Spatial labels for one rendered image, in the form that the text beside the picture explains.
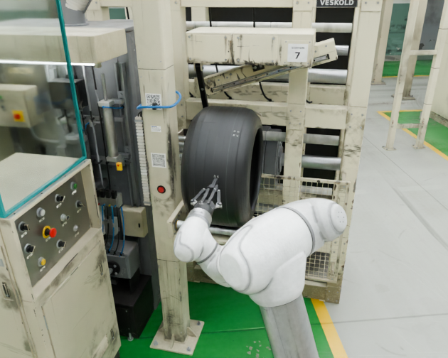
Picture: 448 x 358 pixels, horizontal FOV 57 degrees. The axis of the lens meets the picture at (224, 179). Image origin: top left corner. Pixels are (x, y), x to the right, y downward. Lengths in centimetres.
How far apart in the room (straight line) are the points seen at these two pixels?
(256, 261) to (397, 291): 249
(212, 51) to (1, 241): 122
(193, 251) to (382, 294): 204
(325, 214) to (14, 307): 133
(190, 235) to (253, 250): 59
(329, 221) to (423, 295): 241
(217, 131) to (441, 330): 199
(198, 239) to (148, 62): 86
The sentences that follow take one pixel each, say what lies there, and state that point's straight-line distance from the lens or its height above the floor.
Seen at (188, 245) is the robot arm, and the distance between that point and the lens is 139.
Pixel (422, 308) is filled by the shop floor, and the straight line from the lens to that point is 321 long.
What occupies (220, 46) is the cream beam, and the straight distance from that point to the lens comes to 207.
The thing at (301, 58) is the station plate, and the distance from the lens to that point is 202.
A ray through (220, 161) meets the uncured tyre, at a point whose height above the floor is 132.
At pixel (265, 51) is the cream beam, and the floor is 170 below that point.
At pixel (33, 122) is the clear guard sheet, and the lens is 171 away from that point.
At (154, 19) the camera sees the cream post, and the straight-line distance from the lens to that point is 187.
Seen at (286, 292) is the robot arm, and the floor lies 142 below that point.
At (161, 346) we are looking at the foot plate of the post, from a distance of 273.
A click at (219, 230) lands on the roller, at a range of 203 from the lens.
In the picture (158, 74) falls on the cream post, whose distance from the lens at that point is 190.
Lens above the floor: 201
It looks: 26 degrees down
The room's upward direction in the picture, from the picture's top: 1 degrees counter-clockwise
